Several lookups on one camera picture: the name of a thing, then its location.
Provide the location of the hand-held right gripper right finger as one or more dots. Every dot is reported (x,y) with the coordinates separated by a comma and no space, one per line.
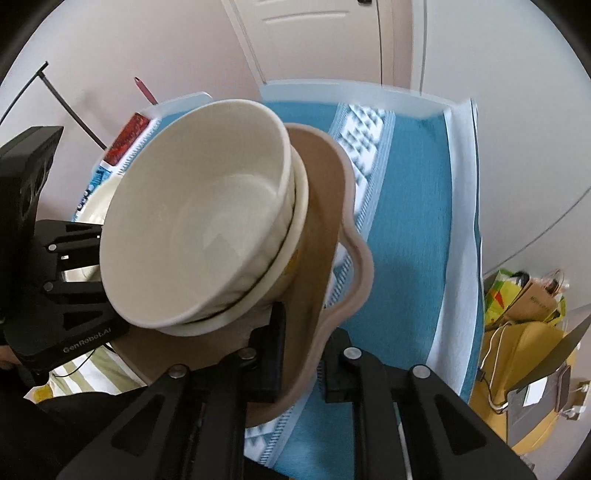
(337,369)

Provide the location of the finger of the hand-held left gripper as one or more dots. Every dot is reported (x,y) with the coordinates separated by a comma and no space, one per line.
(69,230)
(74,290)

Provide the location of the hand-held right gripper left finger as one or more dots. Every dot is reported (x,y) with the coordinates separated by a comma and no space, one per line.
(277,350)

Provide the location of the cream bowl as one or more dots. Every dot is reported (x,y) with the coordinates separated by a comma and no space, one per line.
(281,272)

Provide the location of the white bowl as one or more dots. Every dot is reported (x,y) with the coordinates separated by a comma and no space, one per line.
(207,207)

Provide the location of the beige tray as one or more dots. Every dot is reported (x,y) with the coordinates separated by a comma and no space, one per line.
(323,207)

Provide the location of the floral tablecloth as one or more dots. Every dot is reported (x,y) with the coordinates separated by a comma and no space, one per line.
(106,374)

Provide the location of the red packet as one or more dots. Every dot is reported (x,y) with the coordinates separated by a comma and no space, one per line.
(127,138)

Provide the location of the black rack pole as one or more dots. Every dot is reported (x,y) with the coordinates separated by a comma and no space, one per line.
(69,108)

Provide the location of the green yellow shopping bag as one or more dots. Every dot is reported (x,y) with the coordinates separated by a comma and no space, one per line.
(496,295)

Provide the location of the blue towel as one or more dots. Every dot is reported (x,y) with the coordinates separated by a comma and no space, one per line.
(406,207)

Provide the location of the yellow paper bag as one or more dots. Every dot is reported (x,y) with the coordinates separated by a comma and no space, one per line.
(521,350)

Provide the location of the brown paper bag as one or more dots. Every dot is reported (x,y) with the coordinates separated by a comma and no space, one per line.
(538,302)

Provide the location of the white door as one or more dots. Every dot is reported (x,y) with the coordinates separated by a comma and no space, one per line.
(314,41)

